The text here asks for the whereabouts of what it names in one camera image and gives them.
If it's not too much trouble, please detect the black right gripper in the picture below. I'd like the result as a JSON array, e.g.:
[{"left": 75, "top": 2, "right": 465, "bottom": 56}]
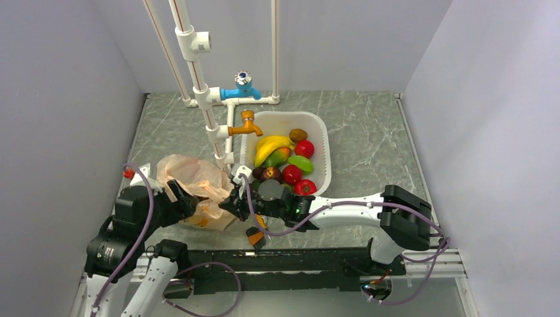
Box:
[{"left": 219, "top": 180, "right": 287, "bottom": 223}]

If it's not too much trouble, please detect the peach plastic bag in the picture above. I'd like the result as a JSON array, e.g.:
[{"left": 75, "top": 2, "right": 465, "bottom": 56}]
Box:
[{"left": 157, "top": 154, "right": 236, "bottom": 231}]

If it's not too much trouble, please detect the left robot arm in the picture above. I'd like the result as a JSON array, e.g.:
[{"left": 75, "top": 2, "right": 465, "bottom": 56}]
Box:
[{"left": 85, "top": 179, "right": 199, "bottom": 316}]

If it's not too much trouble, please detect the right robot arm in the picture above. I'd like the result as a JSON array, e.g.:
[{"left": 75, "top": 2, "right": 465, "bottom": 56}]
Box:
[{"left": 219, "top": 177, "right": 437, "bottom": 274}]

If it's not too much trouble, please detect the red fake tomato front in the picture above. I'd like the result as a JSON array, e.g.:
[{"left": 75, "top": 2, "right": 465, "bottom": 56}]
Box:
[{"left": 293, "top": 179, "right": 317, "bottom": 195}]

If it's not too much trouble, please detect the red fake tomato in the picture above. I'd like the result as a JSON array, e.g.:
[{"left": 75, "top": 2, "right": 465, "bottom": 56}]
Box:
[
  {"left": 282, "top": 164, "right": 303, "bottom": 186},
  {"left": 293, "top": 179, "right": 317, "bottom": 195}
]

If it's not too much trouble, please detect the red fake tomato centre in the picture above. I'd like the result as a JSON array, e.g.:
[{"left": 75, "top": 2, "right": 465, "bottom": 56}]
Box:
[{"left": 282, "top": 164, "right": 303, "bottom": 186}]

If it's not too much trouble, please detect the dark purple fake mangosteen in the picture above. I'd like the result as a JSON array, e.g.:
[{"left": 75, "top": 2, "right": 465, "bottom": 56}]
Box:
[{"left": 260, "top": 166, "right": 283, "bottom": 183}]

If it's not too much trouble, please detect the green fake lime slice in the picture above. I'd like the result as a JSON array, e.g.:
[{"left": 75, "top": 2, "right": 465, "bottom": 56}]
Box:
[{"left": 288, "top": 155, "right": 314, "bottom": 174}]

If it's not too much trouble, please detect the green orange fake mango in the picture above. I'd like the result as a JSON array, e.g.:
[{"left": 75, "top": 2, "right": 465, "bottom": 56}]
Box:
[{"left": 263, "top": 147, "right": 291, "bottom": 168}]

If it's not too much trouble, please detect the red fake apple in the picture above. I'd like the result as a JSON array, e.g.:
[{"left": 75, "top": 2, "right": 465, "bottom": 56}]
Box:
[{"left": 294, "top": 139, "right": 315, "bottom": 159}]

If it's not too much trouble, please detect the yellow fake banana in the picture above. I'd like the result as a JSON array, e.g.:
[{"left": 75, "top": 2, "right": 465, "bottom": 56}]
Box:
[{"left": 254, "top": 135, "right": 295, "bottom": 167}]

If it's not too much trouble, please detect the brown fake kiwi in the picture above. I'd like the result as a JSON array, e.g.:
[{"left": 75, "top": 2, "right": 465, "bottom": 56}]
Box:
[{"left": 289, "top": 129, "right": 308, "bottom": 143}]

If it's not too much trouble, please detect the orange black brush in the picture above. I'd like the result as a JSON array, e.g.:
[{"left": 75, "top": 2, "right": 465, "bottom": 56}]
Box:
[{"left": 246, "top": 227, "right": 266, "bottom": 250}]

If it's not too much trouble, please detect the white plastic basin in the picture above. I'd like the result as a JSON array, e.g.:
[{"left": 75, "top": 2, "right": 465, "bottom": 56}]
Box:
[{"left": 254, "top": 111, "right": 332, "bottom": 195}]

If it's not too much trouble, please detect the orange faucet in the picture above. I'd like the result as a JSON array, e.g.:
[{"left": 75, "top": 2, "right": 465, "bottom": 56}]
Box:
[{"left": 228, "top": 110, "right": 263, "bottom": 137}]

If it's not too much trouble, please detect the blue faucet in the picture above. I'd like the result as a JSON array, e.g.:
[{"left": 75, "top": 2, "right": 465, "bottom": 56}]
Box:
[{"left": 220, "top": 71, "right": 262, "bottom": 100}]

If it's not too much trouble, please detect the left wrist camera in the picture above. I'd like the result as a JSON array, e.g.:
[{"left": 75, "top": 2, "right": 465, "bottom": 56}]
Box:
[{"left": 123, "top": 163, "right": 163, "bottom": 192}]

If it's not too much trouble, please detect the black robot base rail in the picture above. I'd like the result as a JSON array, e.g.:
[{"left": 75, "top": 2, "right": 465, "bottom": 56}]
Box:
[{"left": 164, "top": 247, "right": 406, "bottom": 299}]

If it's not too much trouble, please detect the white PVC pipe frame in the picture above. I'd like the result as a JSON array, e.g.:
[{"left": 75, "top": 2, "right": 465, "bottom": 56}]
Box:
[{"left": 143, "top": 1, "right": 280, "bottom": 172}]

